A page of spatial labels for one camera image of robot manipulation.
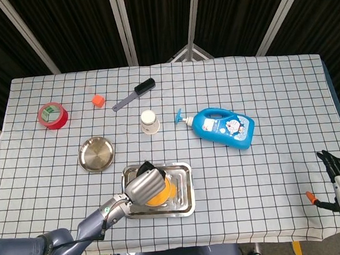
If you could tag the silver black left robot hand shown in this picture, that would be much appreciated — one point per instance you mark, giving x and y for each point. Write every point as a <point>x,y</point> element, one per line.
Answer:
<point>144,187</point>

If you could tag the white checkered tablecloth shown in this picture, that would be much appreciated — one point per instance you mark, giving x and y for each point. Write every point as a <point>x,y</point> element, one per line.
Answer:
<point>254,185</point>

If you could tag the blue pump bottle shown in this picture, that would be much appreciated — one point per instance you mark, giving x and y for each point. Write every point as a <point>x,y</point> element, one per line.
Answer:
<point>218,129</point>

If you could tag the white triangular partition foot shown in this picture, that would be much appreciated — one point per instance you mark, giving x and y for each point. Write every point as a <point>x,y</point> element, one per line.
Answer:
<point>178,54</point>

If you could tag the bowl of orange powder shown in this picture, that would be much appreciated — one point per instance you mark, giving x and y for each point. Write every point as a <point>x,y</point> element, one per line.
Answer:
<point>161,196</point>

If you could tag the orange cube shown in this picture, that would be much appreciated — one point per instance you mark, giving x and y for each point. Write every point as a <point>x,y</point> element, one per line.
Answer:
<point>98,100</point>

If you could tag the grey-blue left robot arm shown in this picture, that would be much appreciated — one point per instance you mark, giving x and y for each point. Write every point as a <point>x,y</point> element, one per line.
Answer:
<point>86,229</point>

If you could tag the red tape roll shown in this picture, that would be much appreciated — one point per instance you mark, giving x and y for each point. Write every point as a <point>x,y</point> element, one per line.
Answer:
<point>56,120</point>

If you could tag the white paper cup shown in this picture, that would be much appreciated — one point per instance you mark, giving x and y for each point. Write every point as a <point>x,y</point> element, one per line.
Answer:
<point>149,124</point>

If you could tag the round steel dish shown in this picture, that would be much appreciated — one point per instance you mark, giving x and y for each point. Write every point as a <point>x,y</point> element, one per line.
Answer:
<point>96,154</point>

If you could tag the rectangular stainless steel tray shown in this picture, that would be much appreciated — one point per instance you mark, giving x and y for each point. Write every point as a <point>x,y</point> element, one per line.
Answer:
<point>183,208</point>

